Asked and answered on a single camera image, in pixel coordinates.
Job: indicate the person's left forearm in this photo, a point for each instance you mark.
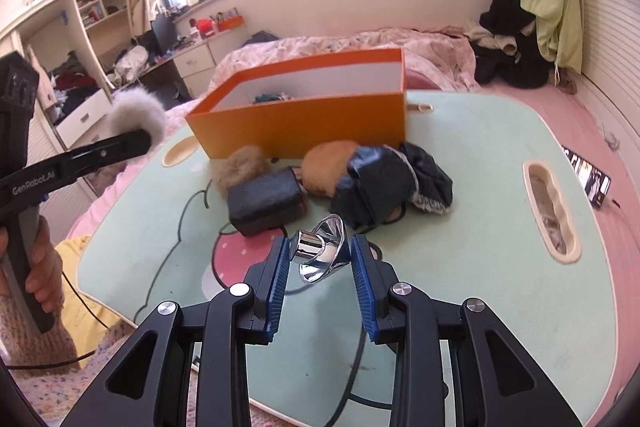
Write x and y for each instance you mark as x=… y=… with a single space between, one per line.
x=35 y=347

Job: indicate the white wall shelf unit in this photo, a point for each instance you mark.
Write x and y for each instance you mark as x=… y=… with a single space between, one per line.
x=105 y=7

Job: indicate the green cartoon desktop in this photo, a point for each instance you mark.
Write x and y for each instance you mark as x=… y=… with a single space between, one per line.
x=475 y=232

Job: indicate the black smartphone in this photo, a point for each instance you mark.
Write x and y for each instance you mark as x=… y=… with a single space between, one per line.
x=590 y=179

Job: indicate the red container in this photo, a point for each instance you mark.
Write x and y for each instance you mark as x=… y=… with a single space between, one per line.
x=205 y=27

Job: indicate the black clothes pile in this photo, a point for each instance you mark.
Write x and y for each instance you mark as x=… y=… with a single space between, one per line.
x=505 y=52

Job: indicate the small orange storage box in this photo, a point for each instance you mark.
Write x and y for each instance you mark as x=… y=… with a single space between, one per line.
x=231 y=23

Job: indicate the black computer monitor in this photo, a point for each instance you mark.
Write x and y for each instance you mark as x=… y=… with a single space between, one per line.
x=165 y=32

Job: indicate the yellow cloth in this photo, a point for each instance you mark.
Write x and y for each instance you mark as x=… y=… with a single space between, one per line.
x=90 y=292

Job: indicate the brown fluffy pompom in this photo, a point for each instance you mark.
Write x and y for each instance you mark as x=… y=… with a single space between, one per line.
x=240 y=169

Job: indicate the white low drawer unit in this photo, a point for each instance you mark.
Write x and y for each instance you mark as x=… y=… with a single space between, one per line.
x=82 y=114

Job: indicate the orange cardboard box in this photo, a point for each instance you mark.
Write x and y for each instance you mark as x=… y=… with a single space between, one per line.
x=300 y=122

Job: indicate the shiny chrome reflector cup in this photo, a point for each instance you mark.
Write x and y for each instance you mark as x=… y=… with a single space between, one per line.
x=320 y=247

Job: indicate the grey clothing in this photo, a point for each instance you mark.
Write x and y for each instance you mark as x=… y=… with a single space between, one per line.
x=260 y=38

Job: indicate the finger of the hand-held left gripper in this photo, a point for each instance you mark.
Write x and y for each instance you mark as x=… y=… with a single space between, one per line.
x=110 y=147

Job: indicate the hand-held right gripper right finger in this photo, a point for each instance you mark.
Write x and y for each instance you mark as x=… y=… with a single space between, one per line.
x=362 y=287

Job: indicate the white drawer cabinet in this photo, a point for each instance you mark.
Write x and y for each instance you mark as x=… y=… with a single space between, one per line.
x=195 y=64

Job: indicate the person's left hand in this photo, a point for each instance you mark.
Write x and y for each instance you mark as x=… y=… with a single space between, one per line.
x=47 y=267

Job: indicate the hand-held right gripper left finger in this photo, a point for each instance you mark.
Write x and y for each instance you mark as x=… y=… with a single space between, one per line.
x=279 y=287

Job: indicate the person's speckled fuzzy clothing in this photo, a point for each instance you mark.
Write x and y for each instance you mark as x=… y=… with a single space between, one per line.
x=75 y=397

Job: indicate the black crumpled bag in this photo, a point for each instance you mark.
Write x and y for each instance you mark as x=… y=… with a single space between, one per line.
x=380 y=187

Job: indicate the brown card deck box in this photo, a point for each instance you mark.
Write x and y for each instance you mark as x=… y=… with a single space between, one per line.
x=265 y=202

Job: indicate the tan plush toy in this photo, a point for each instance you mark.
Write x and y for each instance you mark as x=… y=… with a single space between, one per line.
x=325 y=167

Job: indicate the grey-white fluffy pompom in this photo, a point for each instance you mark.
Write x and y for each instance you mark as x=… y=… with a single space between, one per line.
x=135 y=112

